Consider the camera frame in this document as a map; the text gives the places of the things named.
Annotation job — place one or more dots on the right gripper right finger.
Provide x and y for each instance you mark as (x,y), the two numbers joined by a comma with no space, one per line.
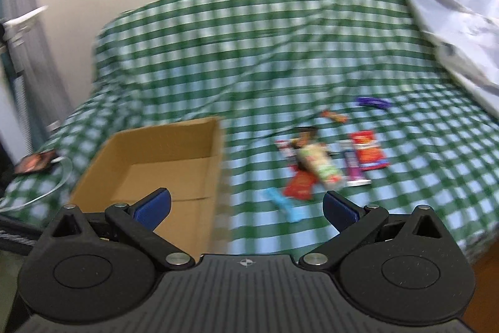
(356,227)

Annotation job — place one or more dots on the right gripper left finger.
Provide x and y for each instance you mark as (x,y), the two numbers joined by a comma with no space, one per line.
(135,225)

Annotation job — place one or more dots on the light blue snack stick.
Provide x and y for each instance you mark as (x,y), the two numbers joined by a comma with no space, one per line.
(293,214)

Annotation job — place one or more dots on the purple snack wrapper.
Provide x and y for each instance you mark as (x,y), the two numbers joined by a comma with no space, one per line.
(374,102)

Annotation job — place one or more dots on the white purple sachet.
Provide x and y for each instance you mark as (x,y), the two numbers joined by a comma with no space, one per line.
(356,177)

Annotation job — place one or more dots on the red orange flat packet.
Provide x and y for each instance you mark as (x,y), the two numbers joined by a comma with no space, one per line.
(301,184)

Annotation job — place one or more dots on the red spicy snack packet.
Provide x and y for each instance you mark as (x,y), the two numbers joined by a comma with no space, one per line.
(368,150)

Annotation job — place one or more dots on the clear rice puff snack pack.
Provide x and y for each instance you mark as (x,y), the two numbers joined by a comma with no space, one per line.
(314,157)

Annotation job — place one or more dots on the open cardboard box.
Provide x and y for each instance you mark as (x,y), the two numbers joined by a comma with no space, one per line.
(185,158)

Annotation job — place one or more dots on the red white coffee stick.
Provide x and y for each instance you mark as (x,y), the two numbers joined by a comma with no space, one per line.
(286,149)

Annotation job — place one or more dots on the small red orange candy bar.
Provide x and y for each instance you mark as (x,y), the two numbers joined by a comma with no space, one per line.
(335,117)

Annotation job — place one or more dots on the green checkered sofa cover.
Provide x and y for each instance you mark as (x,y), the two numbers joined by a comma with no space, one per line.
(267,67)

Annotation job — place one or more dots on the grey curtain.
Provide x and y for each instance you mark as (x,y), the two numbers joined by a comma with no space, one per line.
(41,101)

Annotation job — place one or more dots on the white crumpled sheet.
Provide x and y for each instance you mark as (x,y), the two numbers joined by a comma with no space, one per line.
(470,25)

